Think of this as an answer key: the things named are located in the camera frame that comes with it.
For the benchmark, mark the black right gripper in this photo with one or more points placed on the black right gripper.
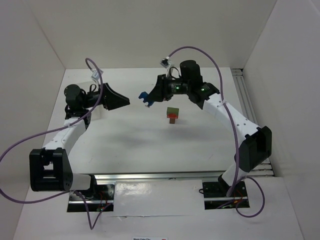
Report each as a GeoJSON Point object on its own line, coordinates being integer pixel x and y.
{"type": "Point", "coordinates": [160, 88]}

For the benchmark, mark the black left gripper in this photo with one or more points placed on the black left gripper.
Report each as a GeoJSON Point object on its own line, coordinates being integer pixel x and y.
{"type": "Point", "coordinates": [105, 96]}

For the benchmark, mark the blue wood block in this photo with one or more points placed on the blue wood block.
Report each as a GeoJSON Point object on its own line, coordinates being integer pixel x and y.
{"type": "Point", "coordinates": [144, 97]}

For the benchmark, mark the green arch wood block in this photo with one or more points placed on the green arch wood block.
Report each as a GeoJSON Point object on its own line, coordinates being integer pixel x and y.
{"type": "Point", "coordinates": [172, 111]}

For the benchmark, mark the red wood block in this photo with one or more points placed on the red wood block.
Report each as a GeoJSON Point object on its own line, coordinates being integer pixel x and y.
{"type": "Point", "coordinates": [172, 116]}

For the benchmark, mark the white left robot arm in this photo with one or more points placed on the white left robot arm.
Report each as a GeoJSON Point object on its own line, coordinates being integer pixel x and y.
{"type": "Point", "coordinates": [49, 167]}

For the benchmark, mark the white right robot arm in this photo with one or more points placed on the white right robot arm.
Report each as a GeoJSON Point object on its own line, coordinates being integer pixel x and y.
{"type": "Point", "coordinates": [253, 144]}

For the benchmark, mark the white paper label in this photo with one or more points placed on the white paper label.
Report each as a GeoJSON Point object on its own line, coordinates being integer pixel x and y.
{"type": "Point", "coordinates": [148, 238]}

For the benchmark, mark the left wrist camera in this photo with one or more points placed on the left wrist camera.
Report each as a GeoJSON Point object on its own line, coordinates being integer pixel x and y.
{"type": "Point", "coordinates": [96, 74]}

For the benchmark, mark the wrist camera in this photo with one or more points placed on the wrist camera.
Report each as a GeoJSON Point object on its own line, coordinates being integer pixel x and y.
{"type": "Point", "coordinates": [96, 74]}
{"type": "Point", "coordinates": [166, 62]}

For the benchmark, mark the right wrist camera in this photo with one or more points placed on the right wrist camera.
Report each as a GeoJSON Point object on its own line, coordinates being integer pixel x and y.
{"type": "Point", "coordinates": [166, 62]}

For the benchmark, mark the aluminium side rail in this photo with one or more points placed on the aluminium side rail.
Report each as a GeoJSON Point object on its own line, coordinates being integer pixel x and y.
{"type": "Point", "coordinates": [264, 169]}

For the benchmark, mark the aluminium front rail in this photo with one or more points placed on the aluminium front rail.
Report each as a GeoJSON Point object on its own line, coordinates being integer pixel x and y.
{"type": "Point", "coordinates": [157, 176]}

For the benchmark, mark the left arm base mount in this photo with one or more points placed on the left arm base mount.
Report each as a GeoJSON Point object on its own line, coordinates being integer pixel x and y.
{"type": "Point", "coordinates": [99, 198]}

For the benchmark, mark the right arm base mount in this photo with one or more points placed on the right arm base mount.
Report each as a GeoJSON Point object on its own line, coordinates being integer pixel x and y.
{"type": "Point", "coordinates": [214, 197]}

